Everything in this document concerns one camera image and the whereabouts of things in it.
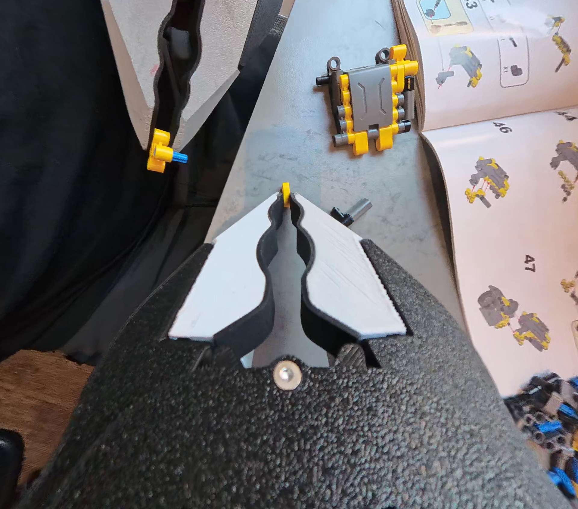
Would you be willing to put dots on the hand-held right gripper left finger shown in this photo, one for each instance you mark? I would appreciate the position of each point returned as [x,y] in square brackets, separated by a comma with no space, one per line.
[225,292]

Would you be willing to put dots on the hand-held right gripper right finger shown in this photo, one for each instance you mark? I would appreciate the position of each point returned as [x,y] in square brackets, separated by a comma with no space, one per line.
[352,287]

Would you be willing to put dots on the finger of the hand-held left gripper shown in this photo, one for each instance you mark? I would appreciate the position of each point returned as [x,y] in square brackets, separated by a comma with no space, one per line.
[225,30]
[135,21]

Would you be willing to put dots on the yellow brick beam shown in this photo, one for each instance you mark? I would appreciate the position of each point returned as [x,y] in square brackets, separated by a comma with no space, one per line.
[286,194]

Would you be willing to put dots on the yellow three-hole connector brick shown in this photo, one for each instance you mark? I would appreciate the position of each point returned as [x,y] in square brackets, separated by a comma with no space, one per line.
[159,138]

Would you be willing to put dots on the blue brick pin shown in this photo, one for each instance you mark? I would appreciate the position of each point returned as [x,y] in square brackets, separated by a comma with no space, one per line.
[179,155]

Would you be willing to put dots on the black grey pin connector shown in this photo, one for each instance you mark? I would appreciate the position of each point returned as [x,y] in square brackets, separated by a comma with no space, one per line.
[359,207]

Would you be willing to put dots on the yellow grey brick assembly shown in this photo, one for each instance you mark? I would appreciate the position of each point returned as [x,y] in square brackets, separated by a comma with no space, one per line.
[368,98]

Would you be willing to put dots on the person's body in black clothing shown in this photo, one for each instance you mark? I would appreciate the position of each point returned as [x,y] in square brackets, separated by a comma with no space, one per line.
[54,157]

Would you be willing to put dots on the open instruction booklet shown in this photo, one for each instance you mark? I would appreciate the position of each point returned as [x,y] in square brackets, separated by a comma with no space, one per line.
[496,202]

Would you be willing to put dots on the pile of loose brick pieces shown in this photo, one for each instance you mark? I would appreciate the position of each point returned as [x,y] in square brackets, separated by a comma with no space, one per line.
[546,427]

